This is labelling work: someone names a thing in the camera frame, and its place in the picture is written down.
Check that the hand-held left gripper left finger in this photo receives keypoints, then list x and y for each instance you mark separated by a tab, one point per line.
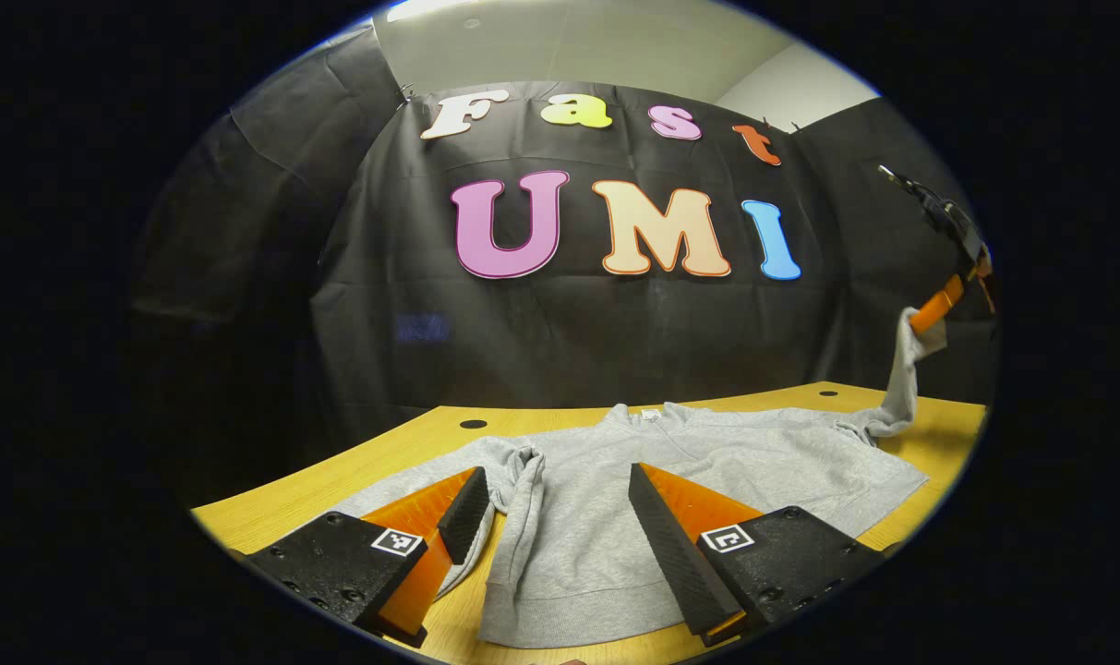
467	513

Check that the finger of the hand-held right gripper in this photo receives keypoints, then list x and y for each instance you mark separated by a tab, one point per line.
986	277
938	305

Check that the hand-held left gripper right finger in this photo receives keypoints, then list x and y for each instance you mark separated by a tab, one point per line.
666	545

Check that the grey sweatshirt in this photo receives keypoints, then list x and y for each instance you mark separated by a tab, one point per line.
615	499

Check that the black backdrop cloth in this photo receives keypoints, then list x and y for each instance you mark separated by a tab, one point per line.
569	342

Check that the ceiling light panel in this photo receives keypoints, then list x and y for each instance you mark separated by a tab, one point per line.
430	7

